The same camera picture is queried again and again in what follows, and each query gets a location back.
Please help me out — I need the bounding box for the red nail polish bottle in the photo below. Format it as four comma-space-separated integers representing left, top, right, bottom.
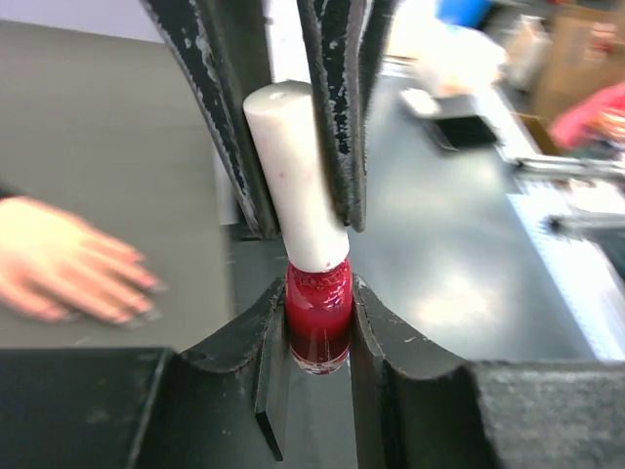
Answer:
285, 259, 354, 375

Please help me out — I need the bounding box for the white nail polish cap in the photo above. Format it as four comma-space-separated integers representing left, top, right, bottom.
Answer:
243, 81, 350, 274

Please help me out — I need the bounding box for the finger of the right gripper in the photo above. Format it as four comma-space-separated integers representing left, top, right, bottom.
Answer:
297, 0, 397, 233
142, 0, 279, 238

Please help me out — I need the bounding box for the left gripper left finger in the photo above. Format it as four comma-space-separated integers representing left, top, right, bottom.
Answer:
1, 279, 288, 468

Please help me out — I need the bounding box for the mannequin hand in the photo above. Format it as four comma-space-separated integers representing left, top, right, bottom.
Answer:
1, 196, 163, 328

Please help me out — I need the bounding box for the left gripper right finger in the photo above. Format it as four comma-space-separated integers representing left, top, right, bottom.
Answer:
351, 277, 624, 468

